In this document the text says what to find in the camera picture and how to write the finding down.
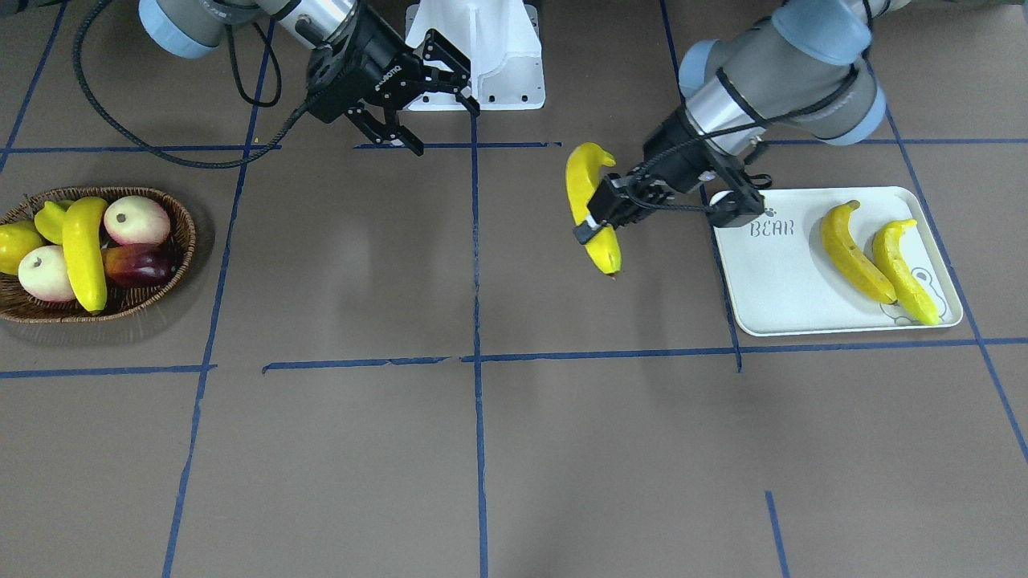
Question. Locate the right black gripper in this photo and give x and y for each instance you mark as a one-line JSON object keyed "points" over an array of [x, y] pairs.
{"points": [[372, 54]]}

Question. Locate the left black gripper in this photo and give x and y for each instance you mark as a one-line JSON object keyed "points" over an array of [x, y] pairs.
{"points": [[673, 165]]}

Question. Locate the bright yellow banana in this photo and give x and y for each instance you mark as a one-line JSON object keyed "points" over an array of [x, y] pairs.
{"points": [[889, 258]]}

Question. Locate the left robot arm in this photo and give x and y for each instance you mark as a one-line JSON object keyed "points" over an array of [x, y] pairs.
{"points": [[805, 66]]}

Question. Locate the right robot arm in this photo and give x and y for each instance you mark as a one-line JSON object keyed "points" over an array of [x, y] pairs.
{"points": [[192, 29]]}

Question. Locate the brown wicker basket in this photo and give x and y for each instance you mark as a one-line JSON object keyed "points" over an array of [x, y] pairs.
{"points": [[19, 307]]}

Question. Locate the white bear tray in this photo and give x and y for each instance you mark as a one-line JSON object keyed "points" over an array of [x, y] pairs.
{"points": [[782, 282]]}

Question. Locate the dark red mango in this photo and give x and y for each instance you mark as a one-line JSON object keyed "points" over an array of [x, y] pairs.
{"points": [[138, 265]]}

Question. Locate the yellow banana with grey tip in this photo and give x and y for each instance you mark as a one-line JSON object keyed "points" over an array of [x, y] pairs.
{"points": [[81, 247]]}

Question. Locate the yellow green starfruit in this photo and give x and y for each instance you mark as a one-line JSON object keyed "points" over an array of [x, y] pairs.
{"points": [[49, 220]]}

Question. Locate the yellow green mango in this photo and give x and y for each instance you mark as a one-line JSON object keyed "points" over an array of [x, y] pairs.
{"points": [[18, 239]]}

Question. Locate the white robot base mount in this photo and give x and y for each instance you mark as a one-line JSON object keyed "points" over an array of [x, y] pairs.
{"points": [[502, 41]]}

